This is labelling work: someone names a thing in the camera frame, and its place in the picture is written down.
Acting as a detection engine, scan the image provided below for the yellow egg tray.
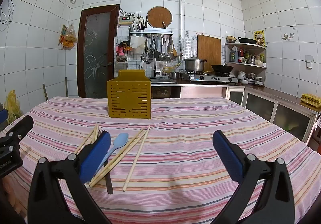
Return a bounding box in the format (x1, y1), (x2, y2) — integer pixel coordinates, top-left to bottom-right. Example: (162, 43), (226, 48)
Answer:
(300, 93), (321, 108)

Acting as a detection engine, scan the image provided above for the row of hanging kitchen utensils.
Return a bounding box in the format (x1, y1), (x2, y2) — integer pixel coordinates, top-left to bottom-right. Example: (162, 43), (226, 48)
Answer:
(144, 35), (178, 62)

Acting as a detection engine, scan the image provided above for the metal wall pipe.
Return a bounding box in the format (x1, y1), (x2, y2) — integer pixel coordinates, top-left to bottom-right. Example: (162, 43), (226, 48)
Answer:
(70, 0), (182, 39)

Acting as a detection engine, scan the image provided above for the steel cooking pot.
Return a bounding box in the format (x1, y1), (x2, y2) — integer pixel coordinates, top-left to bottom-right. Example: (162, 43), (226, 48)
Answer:
(184, 56), (207, 72)

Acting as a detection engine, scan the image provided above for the steel gas stove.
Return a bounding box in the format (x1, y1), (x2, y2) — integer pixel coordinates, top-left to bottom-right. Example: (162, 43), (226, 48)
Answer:
(181, 71), (239, 83)

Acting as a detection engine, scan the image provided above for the light blue spoon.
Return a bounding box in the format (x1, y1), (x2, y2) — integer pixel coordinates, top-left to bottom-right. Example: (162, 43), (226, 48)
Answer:
(95, 133), (129, 170)

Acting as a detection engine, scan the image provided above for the white hanging cloth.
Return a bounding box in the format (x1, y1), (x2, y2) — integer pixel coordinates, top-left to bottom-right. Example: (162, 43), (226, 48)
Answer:
(130, 37), (147, 52)

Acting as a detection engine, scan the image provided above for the round wooden board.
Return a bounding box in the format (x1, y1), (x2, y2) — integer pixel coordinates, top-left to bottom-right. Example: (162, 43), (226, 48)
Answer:
(147, 6), (173, 29)

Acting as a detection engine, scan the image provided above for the black-handled metal fork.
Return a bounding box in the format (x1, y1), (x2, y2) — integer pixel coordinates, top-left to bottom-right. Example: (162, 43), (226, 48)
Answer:
(97, 129), (114, 195)

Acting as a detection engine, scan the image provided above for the crumpled yellow plastic bag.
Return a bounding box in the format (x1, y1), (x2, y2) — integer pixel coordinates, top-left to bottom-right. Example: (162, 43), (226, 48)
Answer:
(4, 90), (23, 124)

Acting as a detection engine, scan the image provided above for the yellow wall poster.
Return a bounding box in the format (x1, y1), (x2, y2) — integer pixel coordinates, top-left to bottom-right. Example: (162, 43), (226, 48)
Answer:
(254, 30), (266, 47)

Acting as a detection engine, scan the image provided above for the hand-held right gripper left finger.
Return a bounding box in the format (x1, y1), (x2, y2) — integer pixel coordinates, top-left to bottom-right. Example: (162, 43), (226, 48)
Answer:
(28, 131), (112, 224)

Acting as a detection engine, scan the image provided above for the wall controller box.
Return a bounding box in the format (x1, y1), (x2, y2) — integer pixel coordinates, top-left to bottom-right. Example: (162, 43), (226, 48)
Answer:
(118, 15), (133, 25)

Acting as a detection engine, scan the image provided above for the hanging yellow plastic bag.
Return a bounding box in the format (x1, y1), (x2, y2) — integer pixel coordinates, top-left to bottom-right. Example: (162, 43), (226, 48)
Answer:
(61, 23), (78, 50)

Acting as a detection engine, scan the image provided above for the wooden chopstick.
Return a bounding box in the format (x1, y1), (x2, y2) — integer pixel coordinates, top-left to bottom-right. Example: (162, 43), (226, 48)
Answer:
(88, 129), (144, 186)
(90, 130), (148, 188)
(90, 123), (99, 145)
(122, 126), (151, 192)
(73, 123), (98, 154)

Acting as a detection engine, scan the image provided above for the yellow perforated utensil holder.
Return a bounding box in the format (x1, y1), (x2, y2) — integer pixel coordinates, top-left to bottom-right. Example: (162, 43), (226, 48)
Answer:
(107, 69), (152, 119)

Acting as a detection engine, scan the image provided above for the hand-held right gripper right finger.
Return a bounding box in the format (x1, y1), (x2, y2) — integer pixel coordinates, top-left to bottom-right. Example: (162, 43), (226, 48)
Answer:
(212, 130), (295, 224)

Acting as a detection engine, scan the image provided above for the rectangular wooden cutting board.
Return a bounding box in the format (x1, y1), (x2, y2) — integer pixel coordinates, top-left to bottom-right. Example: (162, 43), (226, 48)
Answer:
(197, 35), (221, 65)

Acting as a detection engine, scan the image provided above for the pink striped tablecloth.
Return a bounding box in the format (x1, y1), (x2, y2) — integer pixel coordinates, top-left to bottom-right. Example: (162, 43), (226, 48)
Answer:
(5, 96), (321, 224)

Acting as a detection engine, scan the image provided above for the black wok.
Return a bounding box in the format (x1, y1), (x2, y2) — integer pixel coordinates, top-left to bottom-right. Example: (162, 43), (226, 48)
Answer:
(211, 63), (234, 74)

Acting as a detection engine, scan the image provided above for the metal wall utensil rack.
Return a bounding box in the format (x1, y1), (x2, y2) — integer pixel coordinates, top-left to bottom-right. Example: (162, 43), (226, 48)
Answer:
(129, 29), (174, 37)

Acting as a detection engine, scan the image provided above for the large oil bottle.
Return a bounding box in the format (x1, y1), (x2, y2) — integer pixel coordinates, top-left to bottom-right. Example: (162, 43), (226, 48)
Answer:
(230, 45), (239, 62)

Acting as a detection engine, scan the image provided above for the white corner shelf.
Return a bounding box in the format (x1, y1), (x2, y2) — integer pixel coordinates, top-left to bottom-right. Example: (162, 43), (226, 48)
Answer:
(224, 42), (267, 86)

